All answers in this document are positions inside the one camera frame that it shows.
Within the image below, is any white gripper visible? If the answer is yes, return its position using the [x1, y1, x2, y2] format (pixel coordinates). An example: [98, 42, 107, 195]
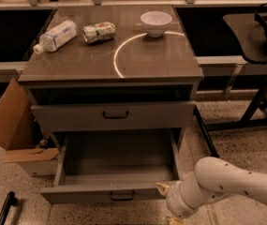
[156, 181, 198, 218]

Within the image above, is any grey drawer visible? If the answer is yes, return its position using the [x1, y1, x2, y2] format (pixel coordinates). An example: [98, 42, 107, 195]
[32, 101, 195, 133]
[41, 129, 183, 203]

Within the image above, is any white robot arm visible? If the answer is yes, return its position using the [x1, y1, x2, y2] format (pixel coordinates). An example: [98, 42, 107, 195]
[156, 157, 267, 218]

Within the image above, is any grey top drawer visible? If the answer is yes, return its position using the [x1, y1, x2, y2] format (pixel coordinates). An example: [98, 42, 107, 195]
[32, 101, 195, 133]

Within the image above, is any grey drawer cabinet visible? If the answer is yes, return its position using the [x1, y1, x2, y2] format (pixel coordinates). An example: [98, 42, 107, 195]
[18, 5, 204, 148]

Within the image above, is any black bar on floor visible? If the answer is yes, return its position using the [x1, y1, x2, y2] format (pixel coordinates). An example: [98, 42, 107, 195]
[0, 191, 17, 225]

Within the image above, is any brown cardboard box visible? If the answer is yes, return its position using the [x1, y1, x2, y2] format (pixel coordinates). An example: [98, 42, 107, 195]
[0, 79, 59, 176]

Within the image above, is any white ceramic bowl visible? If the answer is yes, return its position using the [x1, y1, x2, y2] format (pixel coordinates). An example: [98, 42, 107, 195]
[141, 11, 172, 38]

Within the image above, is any crushed green white can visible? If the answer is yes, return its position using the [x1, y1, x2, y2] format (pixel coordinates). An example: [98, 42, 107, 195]
[82, 22, 116, 44]

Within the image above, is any black side table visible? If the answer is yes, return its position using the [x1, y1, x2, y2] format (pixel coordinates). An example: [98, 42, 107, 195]
[193, 14, 267, 158]

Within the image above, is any clear plastic water bottle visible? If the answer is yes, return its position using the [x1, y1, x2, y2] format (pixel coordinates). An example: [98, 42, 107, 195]
[33, 21, 78, 54]

